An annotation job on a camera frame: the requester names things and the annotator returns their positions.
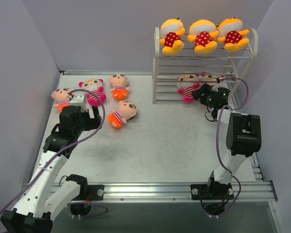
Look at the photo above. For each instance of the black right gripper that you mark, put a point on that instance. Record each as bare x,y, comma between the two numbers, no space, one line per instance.
206,94

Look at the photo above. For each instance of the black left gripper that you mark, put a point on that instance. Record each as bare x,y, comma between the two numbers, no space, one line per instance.
88,120

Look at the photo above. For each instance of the pink panda plush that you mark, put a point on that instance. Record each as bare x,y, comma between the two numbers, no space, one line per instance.
95,86
211,79
186,85

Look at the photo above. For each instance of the pink panda plush front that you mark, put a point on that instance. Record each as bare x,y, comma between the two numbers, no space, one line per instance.
211,79

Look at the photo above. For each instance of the pink panda plush back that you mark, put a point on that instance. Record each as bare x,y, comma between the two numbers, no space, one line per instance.
95,86

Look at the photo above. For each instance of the peach doll plush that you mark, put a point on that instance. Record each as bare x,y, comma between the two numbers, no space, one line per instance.
62,98
126,110
120,88

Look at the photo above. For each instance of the yellow plush red dotted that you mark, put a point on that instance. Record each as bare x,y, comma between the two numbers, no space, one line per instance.
203,34
171,32
232,35

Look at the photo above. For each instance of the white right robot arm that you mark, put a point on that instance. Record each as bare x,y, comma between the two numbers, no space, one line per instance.
243,139

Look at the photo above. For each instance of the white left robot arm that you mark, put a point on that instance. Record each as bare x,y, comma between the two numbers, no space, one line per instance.
34,210

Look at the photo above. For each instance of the cream metal-rod shelf rack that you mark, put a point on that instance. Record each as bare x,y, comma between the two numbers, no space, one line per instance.
166,68

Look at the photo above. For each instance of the peach doll plush back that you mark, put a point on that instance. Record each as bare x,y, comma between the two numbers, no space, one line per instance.
120,88

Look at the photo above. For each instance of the aluminium front mounting rail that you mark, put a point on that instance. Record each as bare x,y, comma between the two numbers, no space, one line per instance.
179,192

